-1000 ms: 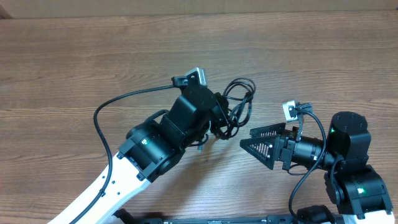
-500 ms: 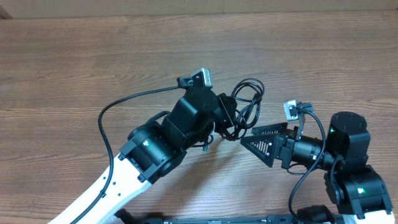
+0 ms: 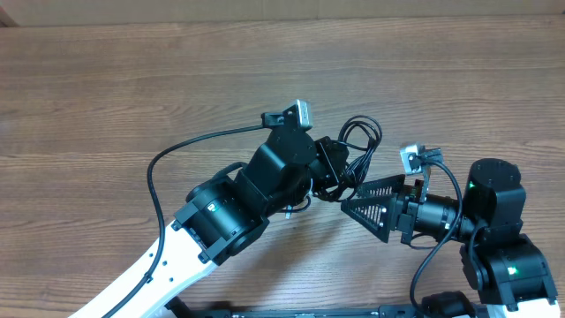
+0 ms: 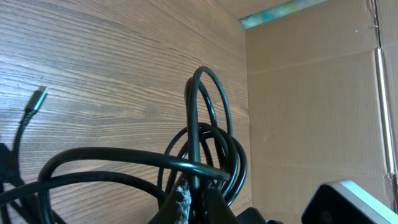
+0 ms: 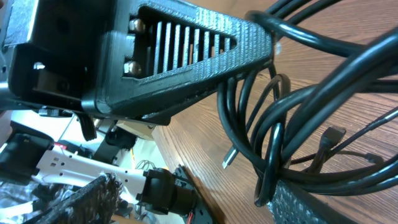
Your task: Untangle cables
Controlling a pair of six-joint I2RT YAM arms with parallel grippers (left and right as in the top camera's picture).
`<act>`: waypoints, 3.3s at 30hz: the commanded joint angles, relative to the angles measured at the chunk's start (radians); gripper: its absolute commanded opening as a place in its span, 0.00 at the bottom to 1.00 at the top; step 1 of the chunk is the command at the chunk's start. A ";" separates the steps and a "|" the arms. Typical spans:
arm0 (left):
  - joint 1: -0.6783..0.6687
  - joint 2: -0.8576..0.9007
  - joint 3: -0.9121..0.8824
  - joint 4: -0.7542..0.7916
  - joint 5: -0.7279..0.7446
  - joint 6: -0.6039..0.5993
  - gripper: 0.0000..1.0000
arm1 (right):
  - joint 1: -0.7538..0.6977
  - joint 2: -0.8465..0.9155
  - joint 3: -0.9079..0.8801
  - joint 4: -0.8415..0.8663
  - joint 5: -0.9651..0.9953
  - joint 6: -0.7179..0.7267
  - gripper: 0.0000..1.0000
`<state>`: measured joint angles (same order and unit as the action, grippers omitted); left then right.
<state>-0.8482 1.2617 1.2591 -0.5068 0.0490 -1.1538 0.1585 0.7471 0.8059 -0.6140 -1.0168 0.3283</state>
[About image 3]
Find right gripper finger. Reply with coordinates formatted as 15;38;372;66
341;195;396;243
357;174;405;198

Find black cable bundle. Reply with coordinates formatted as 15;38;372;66
284;114;383;220

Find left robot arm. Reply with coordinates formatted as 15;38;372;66
76;127;349;317

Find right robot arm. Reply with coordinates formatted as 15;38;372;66
341;158;561;317

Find right camera cable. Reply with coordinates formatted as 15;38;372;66
409;158;464;318

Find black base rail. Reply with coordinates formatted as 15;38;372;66
164;297;422;318

